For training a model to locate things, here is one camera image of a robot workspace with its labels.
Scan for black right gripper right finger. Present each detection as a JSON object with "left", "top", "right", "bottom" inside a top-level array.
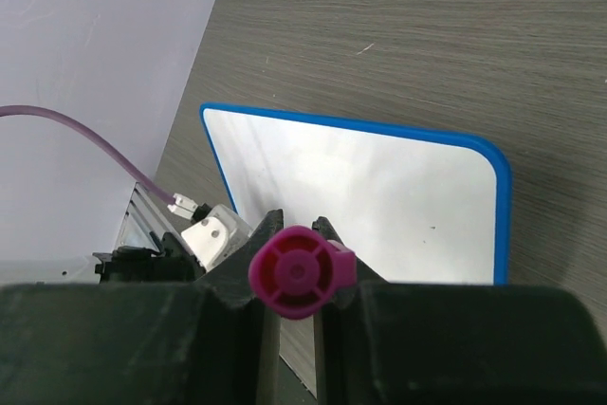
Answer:
[{"left": 310, "top": 215, "right": 607, "bottom": 405}]

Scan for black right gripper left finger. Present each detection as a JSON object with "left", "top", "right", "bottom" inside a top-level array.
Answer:
[{"left": 1, "top": 210, "right": 284, "bottom": 404}]

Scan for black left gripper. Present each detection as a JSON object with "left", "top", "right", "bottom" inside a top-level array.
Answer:
[{"left": 93, "top": 231, "right": 204, "bottom": 283}]

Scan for white magenta marker pen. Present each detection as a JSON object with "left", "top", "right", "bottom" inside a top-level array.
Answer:
[{"left": 248, "top": 226, "right": 358, "bottom": 320}]

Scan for blue framed whiteboard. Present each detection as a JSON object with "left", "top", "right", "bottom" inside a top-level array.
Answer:
[{"left": 198, "top": 101, "right": 513, "bottom": 399}]

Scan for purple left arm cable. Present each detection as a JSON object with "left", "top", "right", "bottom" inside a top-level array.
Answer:
[{"left": 0, "top": 104, "right": 175, "bottom": 202}]

